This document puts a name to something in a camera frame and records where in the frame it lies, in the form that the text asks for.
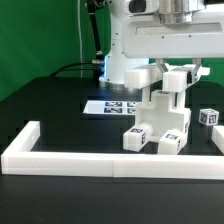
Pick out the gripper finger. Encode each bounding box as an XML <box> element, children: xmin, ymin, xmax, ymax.
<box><xmin>156</xmin><ymin>58</ymin><xmax>168</xmax><ymax>73</ymax></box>
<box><xmin>187</xmin><ymin>58</ymin><xmax>202</xmax><ymax>84</ymax></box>

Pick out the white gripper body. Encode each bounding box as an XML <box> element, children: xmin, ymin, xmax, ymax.
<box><xmin>122</xmin><ymin>0</ymin><xmax>224</xmax><ymax>58</ymax></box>

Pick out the white chair back frame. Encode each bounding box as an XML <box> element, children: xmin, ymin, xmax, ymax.
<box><xmin>123</xmin><ymin>63</ymin><xmax>211</xmax><ymax>93</ymax></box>

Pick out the white chair seat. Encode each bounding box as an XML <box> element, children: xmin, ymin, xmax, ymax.
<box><xmin>135</xmin><ymin>87</ymin><xmax>191</xmax><ymax>142</ymax></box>

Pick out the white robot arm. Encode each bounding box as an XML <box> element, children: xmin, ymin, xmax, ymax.
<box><xmin>86</xmin><ymin>0</ymin><xmax>224</xmax><ymax>85</ymax></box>

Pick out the white tagged cube right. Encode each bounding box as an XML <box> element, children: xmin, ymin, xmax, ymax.
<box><xmin>199</xmin><ymin>108</ymin><xmax>219</xmax><ymax>126</ymax></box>

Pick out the white part at right edge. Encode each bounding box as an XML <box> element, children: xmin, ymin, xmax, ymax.
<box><xmin>212</xmin><ymin>125</ymin><xmax>224</xmax><ymax>154</ymax></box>

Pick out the white marker sheet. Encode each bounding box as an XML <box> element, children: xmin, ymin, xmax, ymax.
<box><xmin>84</xmin><ymin>100</ymin><xmax>138</xmax><ymax>115</ymax></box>

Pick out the black cable bundle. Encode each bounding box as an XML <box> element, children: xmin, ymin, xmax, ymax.
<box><xmin>49</xmin><ymin>0</ymin><xmax>107</xmax><ymax>78</ymax></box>

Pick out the white thin cable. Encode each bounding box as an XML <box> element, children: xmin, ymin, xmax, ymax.
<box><xmin>77</xmin><ymin>0</ymin><xmax>84</xmax><ymax>79</ymax></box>

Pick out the white U-shaped boundary frame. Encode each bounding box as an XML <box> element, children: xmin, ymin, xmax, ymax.
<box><xmin>1</xmin><ymin>121</ymin><xmax>224</xmax><ymax>180</ymax></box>

